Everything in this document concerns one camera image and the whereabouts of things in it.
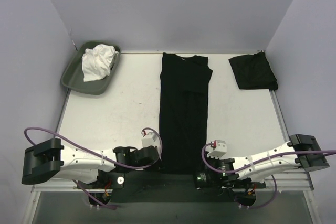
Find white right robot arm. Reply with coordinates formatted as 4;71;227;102
194;134;335;191

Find black t shirt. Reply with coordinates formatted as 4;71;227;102
229;51;278;90
159;53;213;174

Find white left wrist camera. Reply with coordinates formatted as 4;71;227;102
141;131;159;147

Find aluminium front rail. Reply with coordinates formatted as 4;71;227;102
31;170;314;192

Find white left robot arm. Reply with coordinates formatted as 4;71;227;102
22;138;162;188

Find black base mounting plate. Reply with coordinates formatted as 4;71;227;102
76;170;266;204

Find grey plastic tray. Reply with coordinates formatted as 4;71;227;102
61;41;121;95

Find crumpled white t shirt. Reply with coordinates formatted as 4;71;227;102
81;44;119;82

